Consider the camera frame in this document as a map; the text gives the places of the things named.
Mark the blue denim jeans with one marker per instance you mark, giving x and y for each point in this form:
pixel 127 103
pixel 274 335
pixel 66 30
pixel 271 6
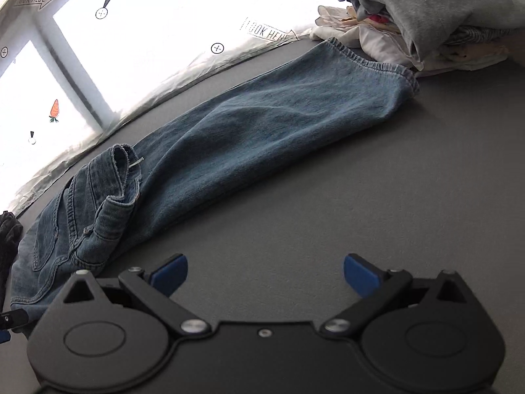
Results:
pixel 246 131

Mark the black cloth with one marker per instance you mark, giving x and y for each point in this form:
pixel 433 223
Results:
pixel 9 238

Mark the white printed window sheet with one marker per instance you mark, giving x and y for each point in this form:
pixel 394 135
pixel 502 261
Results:
pixel 164 41

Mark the colourful printed garment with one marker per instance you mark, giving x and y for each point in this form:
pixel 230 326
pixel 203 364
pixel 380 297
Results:
pixel 375 19

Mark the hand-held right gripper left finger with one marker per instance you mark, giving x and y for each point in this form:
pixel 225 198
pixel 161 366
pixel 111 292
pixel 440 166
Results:
pixel 170 275

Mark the grey striped garment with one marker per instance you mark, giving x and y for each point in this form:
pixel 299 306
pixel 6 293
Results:
pixel 484 35

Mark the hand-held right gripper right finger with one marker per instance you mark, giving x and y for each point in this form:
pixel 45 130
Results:
pixel 361 275

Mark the cream garment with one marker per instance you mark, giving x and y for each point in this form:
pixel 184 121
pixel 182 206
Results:
pixel 463 59

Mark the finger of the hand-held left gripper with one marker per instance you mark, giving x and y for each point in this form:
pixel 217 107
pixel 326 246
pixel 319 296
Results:
pixel 14 319

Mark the pile of folded clothes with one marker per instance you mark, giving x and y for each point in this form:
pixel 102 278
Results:
pixel 430 12

